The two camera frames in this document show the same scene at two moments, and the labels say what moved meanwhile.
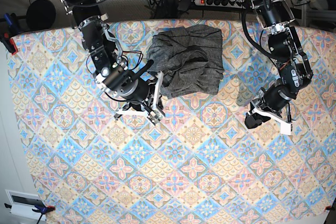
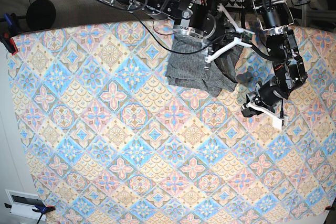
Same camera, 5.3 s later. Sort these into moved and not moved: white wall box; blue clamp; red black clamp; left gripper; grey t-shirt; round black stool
Moved: left gripper; grey t-shirt
Not moved: red black clamp; round black stool; white wall box; blue clamp
